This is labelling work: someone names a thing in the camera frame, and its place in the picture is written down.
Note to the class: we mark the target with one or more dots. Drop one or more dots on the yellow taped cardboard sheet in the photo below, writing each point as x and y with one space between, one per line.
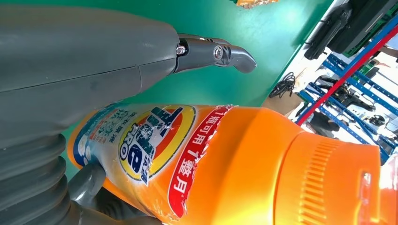
255 3

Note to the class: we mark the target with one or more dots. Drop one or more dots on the green plastic crate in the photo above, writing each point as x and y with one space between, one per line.
377 29

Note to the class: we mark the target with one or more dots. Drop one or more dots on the black carrying case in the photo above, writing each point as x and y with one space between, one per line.
363 21

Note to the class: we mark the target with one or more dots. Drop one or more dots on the brown cardboard box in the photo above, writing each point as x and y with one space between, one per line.
281 105

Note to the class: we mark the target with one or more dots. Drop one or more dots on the blue metal cart frame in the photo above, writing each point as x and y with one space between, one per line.
345 68

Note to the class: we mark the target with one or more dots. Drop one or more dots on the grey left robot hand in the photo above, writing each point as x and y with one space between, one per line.
77 56

